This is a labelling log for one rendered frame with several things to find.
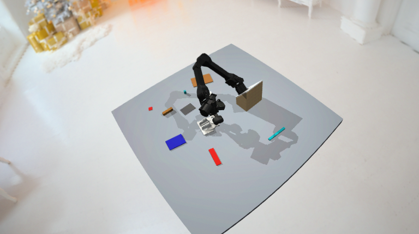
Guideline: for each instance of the red flat bar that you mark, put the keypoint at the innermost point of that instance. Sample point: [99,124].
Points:
[214,156]

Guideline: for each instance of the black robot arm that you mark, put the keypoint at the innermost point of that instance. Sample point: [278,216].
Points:
[202,90]

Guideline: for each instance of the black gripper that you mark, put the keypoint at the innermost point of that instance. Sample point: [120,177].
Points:
[217,119]

